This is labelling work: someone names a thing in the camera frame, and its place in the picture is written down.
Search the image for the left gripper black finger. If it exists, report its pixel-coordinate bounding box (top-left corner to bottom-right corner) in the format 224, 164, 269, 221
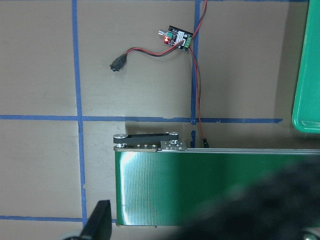
78, 200, 112, 240

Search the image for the green conveyor belt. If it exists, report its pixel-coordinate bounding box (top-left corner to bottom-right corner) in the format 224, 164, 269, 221
113, 132, 320, 227

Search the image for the motor controller board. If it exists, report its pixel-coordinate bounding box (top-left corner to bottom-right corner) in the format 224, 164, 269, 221
158, 25, 193, 52

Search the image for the green plastic tray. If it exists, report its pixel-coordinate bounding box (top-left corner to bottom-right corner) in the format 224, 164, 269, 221
292, 0, 320, 134

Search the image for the black barrel connector cable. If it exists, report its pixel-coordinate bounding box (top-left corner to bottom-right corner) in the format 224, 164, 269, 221
109, 0, 211, 148

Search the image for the black braided cable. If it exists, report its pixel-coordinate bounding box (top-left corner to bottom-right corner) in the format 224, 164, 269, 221
172, 157, 320, 240

